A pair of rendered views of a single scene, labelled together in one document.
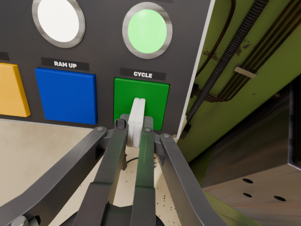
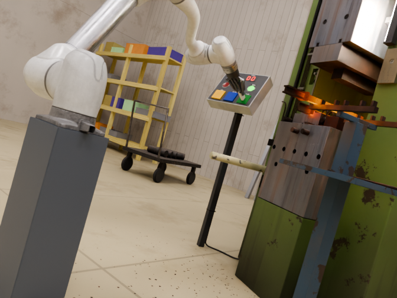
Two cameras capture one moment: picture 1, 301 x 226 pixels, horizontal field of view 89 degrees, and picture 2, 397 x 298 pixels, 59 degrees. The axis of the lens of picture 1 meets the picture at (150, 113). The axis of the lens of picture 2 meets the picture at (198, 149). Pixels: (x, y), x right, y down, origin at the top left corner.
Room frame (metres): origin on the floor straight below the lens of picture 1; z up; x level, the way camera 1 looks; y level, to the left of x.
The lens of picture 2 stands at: (-1.59, -1.37, 0.68)
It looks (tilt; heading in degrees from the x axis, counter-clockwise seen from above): 1 degrees down; 44
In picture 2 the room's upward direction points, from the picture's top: 16 degrees clockwise
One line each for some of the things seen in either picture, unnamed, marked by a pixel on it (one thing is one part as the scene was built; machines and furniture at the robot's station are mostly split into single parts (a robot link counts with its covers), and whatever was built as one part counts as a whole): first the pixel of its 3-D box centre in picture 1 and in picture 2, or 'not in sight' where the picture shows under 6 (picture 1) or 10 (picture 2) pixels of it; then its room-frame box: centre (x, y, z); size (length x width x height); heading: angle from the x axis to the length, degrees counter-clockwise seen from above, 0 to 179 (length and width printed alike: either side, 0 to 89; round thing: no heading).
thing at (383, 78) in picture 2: not in sight; (391, 66); (0.15, -0.77, 1.27); 0.09 x 0.02 x 0.17; 70
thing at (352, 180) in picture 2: not in sight; (340, 177); (-0.21, -0.83, 0.70); 0.40 x 0.30 x 0.02; 69
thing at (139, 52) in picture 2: not in sight; (126, 97); (2.60, 5.11, 1.14); 2.56 x 0.67 x 2.28; 95
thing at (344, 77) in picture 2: not in sight; (355, 82); (0.36, -0.54, 1.24); 0.30 x 0.07 x 0.06; 160
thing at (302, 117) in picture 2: not in sight; (332, 128); (0.33, -0.50, 0.96); 0.42 x 0.20 x 0.09; 160
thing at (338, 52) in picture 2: not in sight; (351, 67); (0.33, -0.50, 1.32); 0.42 x 0.20 x 0.10; 160
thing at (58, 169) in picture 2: not in sight; (47, 209); (-1.01, -0.18, 0.30); 0.20 x 0.20 x 0.60; 5
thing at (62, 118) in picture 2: not in sight; (75, 120); (-1.01, -0.20, 0.63); 0.22 x 0.18 x 0.06; 95
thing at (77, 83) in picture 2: not in sight; (81, 81); (-1.01, -0.17, 0.77); 0.18 x 0.16 x 0.22; 99
